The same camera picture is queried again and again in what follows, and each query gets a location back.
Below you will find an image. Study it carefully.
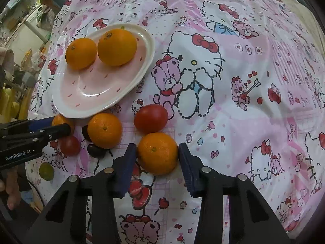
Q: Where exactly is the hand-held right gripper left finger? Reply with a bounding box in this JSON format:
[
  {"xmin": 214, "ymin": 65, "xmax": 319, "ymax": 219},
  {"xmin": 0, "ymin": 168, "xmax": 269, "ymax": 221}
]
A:
[{"xmin": 23, "ymin": 143, "xmax": 138, "ymax": 244}]

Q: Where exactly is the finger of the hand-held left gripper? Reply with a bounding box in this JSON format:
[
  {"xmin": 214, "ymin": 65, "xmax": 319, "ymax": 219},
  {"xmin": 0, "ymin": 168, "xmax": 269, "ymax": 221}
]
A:
[
  {"xmin": 0, "ymin": 123, "xmax": 72, "ymax": 151},
  {"xmin": 0, "ymin": 116, "xmax": 55, "ymax": 133}
]

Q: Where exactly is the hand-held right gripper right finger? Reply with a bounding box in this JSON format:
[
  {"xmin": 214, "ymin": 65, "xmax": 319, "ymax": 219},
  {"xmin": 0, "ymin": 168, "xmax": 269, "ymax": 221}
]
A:
[{"xmin": 178, "ymin": 142, "xmax": 292, "ymax": 244}]

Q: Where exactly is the small orange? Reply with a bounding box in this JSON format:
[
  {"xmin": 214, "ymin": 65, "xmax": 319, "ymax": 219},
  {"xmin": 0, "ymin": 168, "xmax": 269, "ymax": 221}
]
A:
[{"xmin": 51, "ymin": 114, "xmax": 75, "ymax": 135}]

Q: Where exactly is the small red tomato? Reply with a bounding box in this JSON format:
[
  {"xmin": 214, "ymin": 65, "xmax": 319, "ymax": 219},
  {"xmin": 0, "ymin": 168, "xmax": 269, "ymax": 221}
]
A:
[{"xmin": 59, "ymin": 135, "xmax": 81, "ymax": 157}]

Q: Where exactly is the dark plum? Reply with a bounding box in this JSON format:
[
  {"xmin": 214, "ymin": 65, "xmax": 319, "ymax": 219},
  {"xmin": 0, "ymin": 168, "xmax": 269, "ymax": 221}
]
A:
[
  {"xmin": 87, "ymin": 144, "xmax": 106, "ymax": 159},
  {"xmin": 81, "ymin": 125, "xmax": 92, "ymax": 142}
]

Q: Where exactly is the green lime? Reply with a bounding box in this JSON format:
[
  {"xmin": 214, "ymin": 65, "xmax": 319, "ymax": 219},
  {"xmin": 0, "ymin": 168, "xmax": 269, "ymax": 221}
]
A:
[{"xmin": 39, "ymin": 162, "xmax": 54, "ymax": 181}]

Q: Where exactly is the medium orange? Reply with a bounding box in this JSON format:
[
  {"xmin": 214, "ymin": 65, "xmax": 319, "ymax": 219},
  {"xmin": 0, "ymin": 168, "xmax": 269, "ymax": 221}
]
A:
[
  {"xmin": 137, "ymin": 132, "xmax": 179, "ymax": 175},
  {"xmin": 87, "ymin": 112, "xmax": 123, "ymax": 149},
  {"xmin": 65, "ymin": 38, "xmax": 98, "ymax": 71}
]

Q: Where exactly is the large red tomato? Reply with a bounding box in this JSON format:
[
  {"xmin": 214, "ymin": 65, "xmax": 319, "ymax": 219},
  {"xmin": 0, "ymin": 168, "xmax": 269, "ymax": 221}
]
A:
[{"xmin": 134, "ymin": 104, "xmax": 169, "ymax": 136}]

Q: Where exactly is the pink strawberry-shaped plate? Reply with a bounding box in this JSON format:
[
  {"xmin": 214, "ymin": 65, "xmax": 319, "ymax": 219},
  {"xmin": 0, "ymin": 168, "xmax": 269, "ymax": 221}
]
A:
[{"xmin": 51, "ymin": 23, "xmax": 155, "ymax": 119}]

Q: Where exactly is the person's left hand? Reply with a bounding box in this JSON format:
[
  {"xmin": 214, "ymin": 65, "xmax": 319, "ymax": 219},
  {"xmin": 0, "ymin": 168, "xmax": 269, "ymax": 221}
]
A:
[{"xmin": 0, "ymin": 169, "xmax": 24, "ymax": 210}]

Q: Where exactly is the yellow cloth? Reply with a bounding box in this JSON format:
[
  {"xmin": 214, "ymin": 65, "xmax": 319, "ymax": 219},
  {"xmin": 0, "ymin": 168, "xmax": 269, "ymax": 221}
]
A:
[{"xmin": 0, "ymin": 84, "xmax": 27, "ymax": 120}]

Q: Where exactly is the grey stool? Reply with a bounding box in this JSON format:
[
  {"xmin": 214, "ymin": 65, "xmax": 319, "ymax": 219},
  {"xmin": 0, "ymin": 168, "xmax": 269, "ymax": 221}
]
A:
[{"xmin": 22, "ymin": 71, "xmax": 35, "ymax": 87}]

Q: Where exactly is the white fluffy jacket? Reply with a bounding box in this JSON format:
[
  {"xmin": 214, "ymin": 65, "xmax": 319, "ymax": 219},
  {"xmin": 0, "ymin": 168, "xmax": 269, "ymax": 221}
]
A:
[{"xmin": 0, "ymin": 48, "xmax": 15, "ymax": 75}]

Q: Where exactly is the pink cartoon printed blanket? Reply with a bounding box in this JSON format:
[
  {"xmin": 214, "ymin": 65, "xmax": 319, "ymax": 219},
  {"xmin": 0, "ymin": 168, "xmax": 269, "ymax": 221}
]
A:
[{"xmin": 27, "ymin": 0, "xmax": 325, "ymax": 244}]

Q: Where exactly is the large orange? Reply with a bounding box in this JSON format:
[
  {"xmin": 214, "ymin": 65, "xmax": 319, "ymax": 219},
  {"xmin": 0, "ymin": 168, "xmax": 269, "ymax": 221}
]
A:
[{"xmin": 97, "ymin": 29, "xmax": 138, "ymax": 66}]

